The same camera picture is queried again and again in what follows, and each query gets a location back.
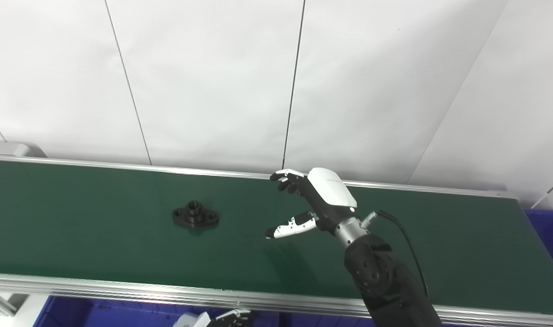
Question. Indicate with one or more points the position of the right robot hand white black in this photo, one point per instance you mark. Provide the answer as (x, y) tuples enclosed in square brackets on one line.
[(331, 190)]

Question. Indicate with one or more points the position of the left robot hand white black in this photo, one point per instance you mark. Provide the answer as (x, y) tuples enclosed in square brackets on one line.
[(222, 320)]

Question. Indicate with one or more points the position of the black flange part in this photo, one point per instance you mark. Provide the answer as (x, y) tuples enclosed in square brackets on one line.
[(195, 216)]

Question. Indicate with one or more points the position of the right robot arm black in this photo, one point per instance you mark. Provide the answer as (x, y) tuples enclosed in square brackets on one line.
[(385, 286)]

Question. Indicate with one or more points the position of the blue plastic bin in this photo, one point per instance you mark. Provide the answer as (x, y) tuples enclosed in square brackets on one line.
[(322, 320), (551, 236), (122, 315)]

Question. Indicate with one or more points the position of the green conveyor belt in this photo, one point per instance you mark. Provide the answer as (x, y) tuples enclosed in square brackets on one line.
[(99, 240), (122, 288)]

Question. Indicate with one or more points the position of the grey conveyor motor housing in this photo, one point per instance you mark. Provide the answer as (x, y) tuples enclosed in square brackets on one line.
[(13, 149)]

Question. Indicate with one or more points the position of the white stand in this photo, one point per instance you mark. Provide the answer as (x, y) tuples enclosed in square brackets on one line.
[(29, 311)]

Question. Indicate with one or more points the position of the thin white black rod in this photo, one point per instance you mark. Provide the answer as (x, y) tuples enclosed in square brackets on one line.
[(544, 195)]

